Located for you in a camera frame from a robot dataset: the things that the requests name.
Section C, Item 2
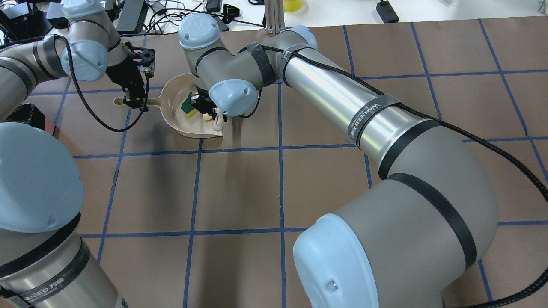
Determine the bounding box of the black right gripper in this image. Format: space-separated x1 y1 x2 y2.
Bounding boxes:
190 94 217 118

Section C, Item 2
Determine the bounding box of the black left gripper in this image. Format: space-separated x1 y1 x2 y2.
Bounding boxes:
106 47 156 113

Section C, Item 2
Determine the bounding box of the green yellow sponge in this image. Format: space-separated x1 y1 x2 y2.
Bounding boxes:
181 92 198 118

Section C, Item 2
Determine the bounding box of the beige plastic dustpan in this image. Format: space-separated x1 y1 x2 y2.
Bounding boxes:
113 74 233 139

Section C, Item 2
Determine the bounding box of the beige hand brush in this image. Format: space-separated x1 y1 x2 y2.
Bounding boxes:
202 108 225 134

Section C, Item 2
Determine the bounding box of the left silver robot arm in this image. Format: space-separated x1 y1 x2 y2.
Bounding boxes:
1 0 148 308

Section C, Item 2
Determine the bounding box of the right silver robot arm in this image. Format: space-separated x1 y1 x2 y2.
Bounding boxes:
155 20 501 308

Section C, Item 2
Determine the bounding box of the black lined trash bin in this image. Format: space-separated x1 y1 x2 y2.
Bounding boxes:
3 103 56 135

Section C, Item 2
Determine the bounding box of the black power brick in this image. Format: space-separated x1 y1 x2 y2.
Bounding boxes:
116 0 148 35

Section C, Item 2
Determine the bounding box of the yellow tape roll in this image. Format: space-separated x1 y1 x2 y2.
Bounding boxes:
283 0 304 12

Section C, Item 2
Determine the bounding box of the black power adapter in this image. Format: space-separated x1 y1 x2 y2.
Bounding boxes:
375 0 399 24

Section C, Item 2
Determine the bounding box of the black braided left cable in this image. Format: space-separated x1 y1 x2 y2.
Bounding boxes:
52 34 150 132

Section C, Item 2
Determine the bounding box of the aluminium frame post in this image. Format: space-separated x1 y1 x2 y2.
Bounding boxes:
264 0 286 34

